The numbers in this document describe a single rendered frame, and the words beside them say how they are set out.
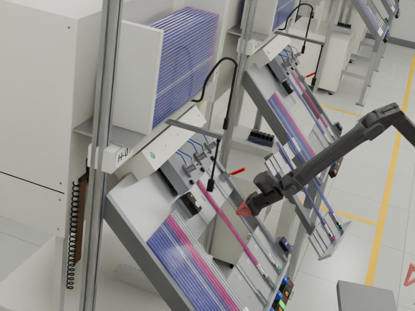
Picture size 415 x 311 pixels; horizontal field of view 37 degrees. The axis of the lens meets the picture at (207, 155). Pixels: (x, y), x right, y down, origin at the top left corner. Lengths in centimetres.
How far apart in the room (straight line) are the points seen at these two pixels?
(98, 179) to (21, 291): 76
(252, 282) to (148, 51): 99
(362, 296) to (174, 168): 107
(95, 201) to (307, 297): 203
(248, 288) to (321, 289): 148
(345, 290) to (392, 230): 184
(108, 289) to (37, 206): 56
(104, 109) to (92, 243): 45
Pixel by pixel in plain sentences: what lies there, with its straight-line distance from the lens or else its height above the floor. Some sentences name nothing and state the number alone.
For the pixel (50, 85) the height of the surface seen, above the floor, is 151.
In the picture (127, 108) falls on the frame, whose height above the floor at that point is 146.
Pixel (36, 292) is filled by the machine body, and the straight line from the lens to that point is 243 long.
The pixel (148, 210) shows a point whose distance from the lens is 201.
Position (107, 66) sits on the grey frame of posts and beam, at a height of 163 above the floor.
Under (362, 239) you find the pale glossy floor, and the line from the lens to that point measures 431.
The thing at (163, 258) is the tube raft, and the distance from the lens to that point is 195.
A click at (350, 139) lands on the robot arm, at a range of 226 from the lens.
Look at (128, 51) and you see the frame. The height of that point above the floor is 163.
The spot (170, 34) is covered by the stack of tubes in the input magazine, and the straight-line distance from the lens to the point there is 192.
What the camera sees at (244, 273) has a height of 82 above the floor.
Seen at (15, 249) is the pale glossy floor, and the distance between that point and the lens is 369.
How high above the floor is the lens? 218
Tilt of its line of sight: 26 degrees down
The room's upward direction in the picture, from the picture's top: 10 degrees clockwise
